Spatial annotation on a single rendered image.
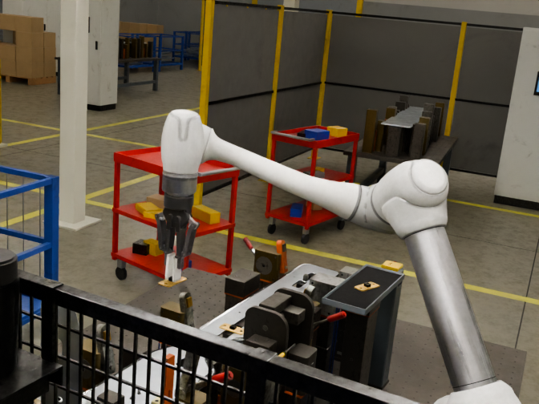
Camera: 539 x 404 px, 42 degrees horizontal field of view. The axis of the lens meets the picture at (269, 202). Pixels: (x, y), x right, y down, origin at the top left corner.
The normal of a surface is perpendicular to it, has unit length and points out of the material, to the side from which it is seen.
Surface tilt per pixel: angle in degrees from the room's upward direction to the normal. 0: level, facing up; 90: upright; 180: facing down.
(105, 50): 90
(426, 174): 48
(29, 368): 0
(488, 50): 90
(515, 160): 90
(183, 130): 79
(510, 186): 90
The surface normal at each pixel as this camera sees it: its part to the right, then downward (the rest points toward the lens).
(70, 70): -0.40, 0.22
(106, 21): 0.92, 0.18
